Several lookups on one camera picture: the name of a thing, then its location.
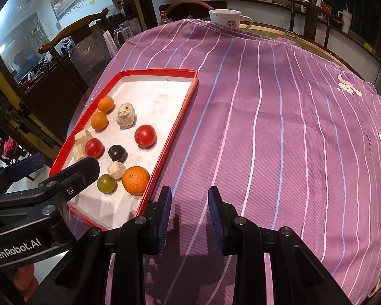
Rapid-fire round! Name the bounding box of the green grape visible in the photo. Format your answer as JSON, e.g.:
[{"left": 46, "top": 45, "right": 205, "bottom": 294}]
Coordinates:
[{"left": 97, "top": 174, "right": 117, "bottom": 194}]

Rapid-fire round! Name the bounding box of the large orange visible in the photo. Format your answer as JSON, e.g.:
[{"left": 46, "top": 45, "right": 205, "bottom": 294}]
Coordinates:
[{"left": 122, "top": 166, "right": 150, "bottom": 196}]

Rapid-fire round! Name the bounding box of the red tomato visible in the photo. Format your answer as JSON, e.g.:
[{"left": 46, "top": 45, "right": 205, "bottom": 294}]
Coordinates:
[
  {"left": 135, "top": 125, "right": 157, "bottom": 148},
  {"left": 84, "top": 139, "right": 104, "bottom": 158}
]

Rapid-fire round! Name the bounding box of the beige foam cube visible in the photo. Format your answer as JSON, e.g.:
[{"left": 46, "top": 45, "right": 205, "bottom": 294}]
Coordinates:
[{"left": 74, "top": 129, "right": 93, "bottom": 146}]

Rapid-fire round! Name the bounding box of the white foam ball piece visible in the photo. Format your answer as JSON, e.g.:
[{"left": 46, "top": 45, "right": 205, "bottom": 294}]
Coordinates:
[{"left": 107, "top": 160, "right": 126, "bottom": 180}]

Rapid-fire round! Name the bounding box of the dark purple plum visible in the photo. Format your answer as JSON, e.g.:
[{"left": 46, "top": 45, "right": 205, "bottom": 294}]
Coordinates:
[{"left": 108, "top": 145, "right": 128, "bottom": 163}]

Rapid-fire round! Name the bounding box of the small orange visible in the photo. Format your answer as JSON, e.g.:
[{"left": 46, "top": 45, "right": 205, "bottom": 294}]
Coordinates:
[
  {"left": 98, "top": 96, "right": 115, "bottom": 114},
  {"left": 91, "top": 112, "right": 108, "bottom": 131}
]

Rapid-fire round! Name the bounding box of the large white foam lump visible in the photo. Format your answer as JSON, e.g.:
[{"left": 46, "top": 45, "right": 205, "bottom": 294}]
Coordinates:
[{"left": 116, "top": 103, "right": 136, "bottom": 129}]

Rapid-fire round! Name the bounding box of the beige foam chunk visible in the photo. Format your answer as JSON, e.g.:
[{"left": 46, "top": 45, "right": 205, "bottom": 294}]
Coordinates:
[{"left": 72, "top": 144, "right": 87, "bottom": 162}]

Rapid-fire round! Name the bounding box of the left hand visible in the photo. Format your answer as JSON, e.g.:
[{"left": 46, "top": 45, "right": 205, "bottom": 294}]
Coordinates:
[{"left": 12, "top": 264, "right": 39, "bottom": 302}]

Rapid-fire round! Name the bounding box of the wooden chair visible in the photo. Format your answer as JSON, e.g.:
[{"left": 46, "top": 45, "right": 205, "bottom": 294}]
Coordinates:
[
  {"left": 288, "top": 0, "right": 334, "bottom": 48},
  {"left": 37, "top": 8, "right": 122, "bottom": 93}
]

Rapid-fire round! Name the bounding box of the red rimmed white tray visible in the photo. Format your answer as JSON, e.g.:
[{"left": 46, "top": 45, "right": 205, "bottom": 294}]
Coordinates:
[{"left": 49, "top": 68, "right": 198, "bottom": 231}]

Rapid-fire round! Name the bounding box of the purple striped tablecloth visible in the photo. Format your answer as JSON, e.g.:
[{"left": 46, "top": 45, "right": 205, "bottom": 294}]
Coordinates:
[{"left": 66, "top": 18, "right": 381, "bottom": 305}]

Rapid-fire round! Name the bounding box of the clear glass pitcher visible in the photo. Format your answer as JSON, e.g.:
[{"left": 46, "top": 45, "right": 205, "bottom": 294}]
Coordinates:
[{"left": 113, "top": 18, "right": 142, "bottom": 48}]

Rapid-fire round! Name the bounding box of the red capped glass bottle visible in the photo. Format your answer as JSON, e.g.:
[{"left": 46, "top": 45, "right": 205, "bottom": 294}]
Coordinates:
[{"left": 158, "top": 10, "right": 173, "bottom": 25}]

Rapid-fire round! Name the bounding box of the white ceramic mug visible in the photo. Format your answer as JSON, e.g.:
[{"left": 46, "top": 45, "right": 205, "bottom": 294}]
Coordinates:
[{"left": 209, "top": 9, "right": 253, "bottom": 30}]

